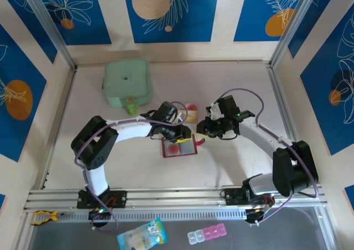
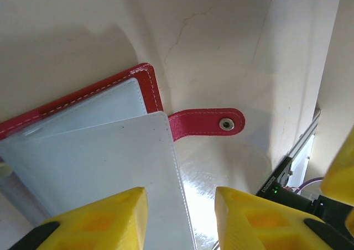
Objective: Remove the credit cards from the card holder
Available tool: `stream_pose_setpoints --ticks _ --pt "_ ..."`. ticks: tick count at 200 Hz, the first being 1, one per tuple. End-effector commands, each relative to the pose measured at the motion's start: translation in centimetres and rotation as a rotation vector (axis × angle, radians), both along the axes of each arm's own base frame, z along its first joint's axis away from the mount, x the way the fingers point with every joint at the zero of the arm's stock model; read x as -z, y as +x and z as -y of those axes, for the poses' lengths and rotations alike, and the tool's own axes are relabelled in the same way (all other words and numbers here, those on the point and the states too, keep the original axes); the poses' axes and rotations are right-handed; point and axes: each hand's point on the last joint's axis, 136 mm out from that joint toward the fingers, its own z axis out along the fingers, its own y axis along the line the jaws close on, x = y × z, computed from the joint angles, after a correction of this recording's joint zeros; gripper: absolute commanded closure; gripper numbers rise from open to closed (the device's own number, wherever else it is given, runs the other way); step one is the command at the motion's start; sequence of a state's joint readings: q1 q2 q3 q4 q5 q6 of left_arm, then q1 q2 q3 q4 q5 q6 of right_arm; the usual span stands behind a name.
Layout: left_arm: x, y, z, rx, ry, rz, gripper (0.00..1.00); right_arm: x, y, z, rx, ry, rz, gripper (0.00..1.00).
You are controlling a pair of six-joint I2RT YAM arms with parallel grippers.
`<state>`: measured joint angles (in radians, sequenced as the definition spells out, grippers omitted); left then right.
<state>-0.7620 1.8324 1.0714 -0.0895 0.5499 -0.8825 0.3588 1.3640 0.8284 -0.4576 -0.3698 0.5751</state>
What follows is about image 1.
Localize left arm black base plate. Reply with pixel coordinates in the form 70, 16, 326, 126
76, 190, 128, 210

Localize small green bottle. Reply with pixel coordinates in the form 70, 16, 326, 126
123, 96, 138, 116

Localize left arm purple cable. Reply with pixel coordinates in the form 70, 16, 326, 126
75, 100, 189, 233

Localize pink white pill organizer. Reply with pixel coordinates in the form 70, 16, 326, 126
187, 223, 227, 246

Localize blue snack packet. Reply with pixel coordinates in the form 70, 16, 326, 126
116, 217, 169, 250

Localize red-framed clear bag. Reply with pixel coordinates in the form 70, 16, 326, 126
161, 138, 207, 159

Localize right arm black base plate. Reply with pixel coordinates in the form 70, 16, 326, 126
224, 187, 275, 206

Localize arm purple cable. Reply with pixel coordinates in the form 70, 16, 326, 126
75, 100, 189, 233
217, 87, 319, 226

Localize yellow black pliers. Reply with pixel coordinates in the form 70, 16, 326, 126
30, 210, 66, 226

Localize mint green zip pouch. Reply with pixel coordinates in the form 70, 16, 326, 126
101, 58, 152, 108

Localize aluminium mounting rail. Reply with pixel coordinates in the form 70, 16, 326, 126
23, 184, 329, 213

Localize grey slotted cable duct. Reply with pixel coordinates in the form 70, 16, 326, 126
59, 207, 247, 222

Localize aluminium frame post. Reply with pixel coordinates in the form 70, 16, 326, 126
20, 0, 77, 70
269, 0, 324, 67

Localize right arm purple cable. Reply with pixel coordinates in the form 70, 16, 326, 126
217, 87, 319, 226

